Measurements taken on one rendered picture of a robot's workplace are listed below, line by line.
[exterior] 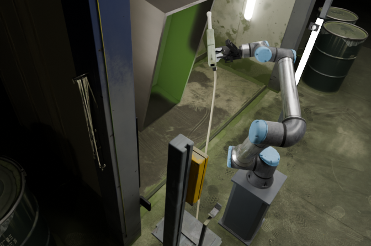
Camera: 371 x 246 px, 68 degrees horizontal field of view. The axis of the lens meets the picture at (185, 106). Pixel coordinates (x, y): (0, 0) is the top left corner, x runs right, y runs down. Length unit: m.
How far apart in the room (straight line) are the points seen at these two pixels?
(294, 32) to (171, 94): 1.76
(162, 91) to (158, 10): 1.33
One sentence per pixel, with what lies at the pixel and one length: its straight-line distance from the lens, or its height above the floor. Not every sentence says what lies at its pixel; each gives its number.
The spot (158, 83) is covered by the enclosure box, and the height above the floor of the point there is 0.55.
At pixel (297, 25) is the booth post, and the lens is 3.73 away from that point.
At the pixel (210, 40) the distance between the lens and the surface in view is 1.85.
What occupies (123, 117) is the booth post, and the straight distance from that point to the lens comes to 1.37.
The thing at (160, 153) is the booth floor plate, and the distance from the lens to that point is 2.92.
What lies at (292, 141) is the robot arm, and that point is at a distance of 1.37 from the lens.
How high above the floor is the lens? 2.26
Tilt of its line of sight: 39 degrees down
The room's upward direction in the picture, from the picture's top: 6 degrees clockwise
